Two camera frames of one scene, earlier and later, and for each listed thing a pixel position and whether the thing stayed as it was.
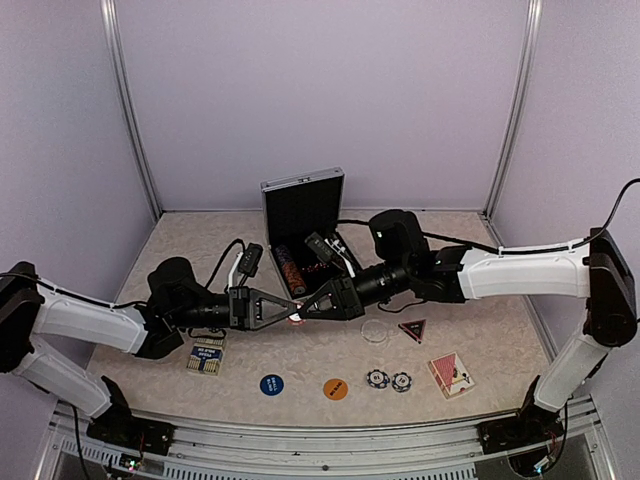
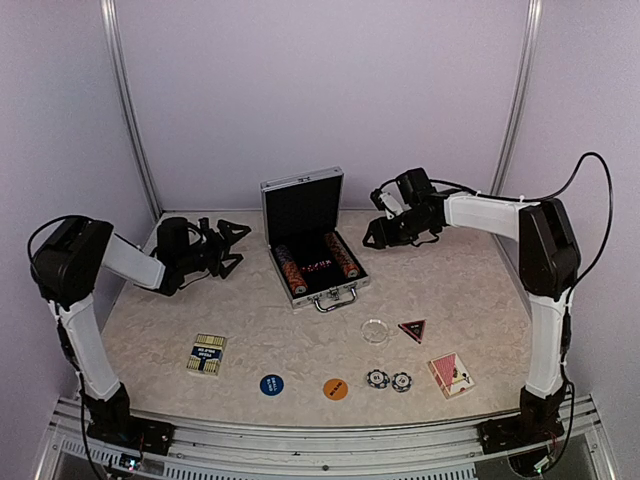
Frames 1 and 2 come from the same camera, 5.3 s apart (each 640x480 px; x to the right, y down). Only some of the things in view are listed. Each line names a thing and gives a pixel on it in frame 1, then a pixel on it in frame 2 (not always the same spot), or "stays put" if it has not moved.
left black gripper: x=245 y=308 → x=229 y=239
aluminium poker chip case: x=296 y=208 stays put
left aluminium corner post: x=110 y=23 stays put
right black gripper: x=351 y=309 → x=383 y=237
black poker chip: x=377 y=379 stays put
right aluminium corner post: x=533 y=34 stays put
